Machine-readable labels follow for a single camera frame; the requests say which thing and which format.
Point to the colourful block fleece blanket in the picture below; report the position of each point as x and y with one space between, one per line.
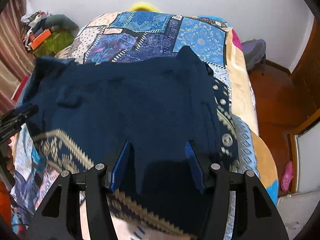
240 92

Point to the yellow pillow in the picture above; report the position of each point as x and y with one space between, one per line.
145 7

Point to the green table cloth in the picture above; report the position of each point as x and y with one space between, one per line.
52 45

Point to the orange box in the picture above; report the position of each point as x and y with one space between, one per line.
40 38

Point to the red box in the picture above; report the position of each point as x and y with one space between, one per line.
20 88

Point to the navy beige patterned cloth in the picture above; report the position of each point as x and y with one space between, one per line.
62 145

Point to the navy blue garment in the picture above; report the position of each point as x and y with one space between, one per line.
137 105

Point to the grey green cloth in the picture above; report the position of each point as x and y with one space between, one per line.
62 21

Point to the white cabinet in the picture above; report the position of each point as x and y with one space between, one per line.
307 155

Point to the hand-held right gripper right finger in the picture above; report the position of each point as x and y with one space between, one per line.
195 165

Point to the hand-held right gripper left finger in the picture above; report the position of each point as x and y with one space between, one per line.
120 167

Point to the blue patchwork bed sheet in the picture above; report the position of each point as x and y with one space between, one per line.
195 37

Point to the person's left hand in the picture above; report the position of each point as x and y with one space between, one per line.
10 155

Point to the striped brown curtain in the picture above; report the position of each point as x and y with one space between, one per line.
10 55

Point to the grey bag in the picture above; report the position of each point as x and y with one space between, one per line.
253 52

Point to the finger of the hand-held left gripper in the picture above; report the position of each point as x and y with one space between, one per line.
27 112

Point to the orange cloth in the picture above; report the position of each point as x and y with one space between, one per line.
5 205

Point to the white plastic bag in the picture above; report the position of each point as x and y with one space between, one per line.
35 18

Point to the pink slipper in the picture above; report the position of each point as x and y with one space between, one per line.
287 176

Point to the wooden door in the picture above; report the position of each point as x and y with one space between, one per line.
307 67

